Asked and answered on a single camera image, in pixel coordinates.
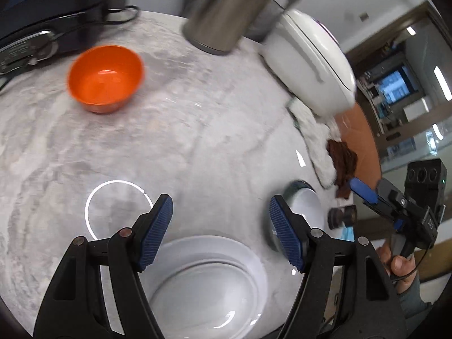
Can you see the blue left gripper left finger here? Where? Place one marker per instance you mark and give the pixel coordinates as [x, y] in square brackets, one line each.
[153, 230]

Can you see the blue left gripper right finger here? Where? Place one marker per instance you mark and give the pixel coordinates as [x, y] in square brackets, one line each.
[279, 214]

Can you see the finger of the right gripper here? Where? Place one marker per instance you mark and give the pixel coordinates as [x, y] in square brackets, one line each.
[363, 191]

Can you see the large white plate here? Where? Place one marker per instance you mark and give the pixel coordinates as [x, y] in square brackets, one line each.
[205, 287]

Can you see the orange plastic bowl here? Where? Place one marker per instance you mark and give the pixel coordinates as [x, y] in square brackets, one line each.
[104, 78]

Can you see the grey sleeve right forearm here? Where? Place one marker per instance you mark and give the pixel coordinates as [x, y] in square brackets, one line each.
[413, 306]

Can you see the person's right hand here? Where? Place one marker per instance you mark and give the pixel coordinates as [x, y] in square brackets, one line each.
[398, 266]

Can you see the brown cloth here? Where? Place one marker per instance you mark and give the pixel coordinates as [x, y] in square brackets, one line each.
[345, 163]

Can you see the orange chair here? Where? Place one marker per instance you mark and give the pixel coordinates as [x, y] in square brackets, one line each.
[356, 132]

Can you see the white dish cloth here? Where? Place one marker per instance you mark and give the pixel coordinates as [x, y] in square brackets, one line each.
[316, 133]

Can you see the white rice cooker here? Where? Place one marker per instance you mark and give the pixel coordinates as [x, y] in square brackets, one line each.
[304, 55]

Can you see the stainless steel kettle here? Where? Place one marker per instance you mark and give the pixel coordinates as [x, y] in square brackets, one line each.
[216, 26]

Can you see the navy electric multicooker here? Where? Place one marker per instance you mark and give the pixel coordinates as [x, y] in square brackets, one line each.
[37, 30]

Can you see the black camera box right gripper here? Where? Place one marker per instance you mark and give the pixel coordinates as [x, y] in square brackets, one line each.
[425, 182]

